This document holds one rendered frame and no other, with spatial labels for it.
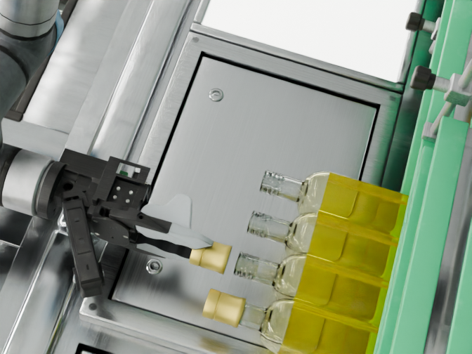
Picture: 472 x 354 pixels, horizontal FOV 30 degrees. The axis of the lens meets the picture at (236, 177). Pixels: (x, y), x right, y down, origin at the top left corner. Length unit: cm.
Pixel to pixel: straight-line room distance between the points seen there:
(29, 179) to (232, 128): 35
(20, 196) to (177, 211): 19
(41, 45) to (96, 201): 20
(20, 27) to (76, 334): 41
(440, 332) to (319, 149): 43
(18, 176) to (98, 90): 31
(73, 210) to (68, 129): 29
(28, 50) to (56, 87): 29
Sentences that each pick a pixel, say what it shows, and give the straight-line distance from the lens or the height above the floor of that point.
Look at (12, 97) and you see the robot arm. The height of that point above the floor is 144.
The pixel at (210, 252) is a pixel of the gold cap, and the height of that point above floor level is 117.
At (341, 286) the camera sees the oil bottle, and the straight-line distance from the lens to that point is 104.
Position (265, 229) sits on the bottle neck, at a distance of 107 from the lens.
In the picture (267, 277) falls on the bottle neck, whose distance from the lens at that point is 105.
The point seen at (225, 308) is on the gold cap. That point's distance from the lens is 102.
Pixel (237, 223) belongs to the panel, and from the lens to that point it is 121.
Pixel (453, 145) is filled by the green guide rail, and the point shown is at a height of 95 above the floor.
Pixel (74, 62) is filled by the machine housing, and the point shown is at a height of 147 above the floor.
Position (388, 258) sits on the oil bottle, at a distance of 106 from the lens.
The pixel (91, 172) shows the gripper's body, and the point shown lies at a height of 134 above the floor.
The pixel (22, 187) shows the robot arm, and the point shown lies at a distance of 107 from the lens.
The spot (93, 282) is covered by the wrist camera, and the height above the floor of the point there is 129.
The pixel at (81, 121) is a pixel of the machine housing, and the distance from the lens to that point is 131.
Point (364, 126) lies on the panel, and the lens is 131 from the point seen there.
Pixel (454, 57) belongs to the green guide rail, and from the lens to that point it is 121.
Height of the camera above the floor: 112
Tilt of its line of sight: 3 degrees up
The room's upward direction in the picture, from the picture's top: 73 degrees counter-clockwise
